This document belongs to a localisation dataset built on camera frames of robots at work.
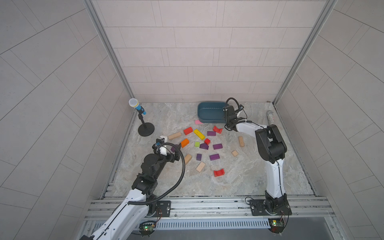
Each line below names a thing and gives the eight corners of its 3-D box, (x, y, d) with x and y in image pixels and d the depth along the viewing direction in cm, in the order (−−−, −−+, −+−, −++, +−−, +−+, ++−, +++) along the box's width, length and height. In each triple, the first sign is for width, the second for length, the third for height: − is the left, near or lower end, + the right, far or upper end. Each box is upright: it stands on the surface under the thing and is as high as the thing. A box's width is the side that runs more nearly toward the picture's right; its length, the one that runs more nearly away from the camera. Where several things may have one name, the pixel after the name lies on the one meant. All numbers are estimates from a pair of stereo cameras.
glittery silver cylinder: (269, 125, 106) (271, 121, 103) (265, 113, 113) (267, 110, 110) (275, 125, 106) (277, 121, 103) (270, 113, 113) (272, 110, 110)
